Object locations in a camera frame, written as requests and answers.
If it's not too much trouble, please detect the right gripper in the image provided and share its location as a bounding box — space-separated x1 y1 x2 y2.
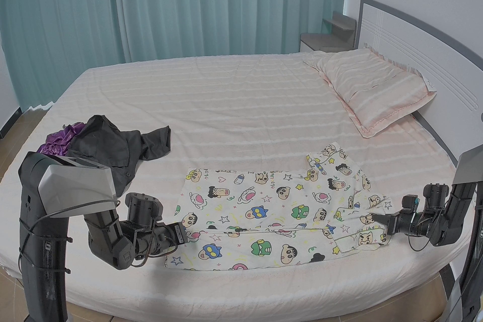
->
386 210 417 237

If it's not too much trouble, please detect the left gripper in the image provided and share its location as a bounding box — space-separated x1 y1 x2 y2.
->
135 222 190 254

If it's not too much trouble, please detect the white printed pyjama top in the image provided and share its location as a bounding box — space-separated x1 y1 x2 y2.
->
163 142 393 272

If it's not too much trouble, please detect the bed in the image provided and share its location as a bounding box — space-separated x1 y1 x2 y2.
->
0 0 483 317

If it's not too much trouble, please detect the black shirt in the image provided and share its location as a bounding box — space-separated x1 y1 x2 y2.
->
68 115 172 198

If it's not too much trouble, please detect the pink striped pillow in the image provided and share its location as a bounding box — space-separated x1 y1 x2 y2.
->
303 48 437 139

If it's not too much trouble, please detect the purple garment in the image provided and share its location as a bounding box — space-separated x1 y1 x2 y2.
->
36 122 87 156

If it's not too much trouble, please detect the grey bedside table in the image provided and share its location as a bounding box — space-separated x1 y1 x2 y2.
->
300 11 357 53

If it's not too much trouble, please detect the black cable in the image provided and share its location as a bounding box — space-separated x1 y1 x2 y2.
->
130 243 180 268
407 232 436 252

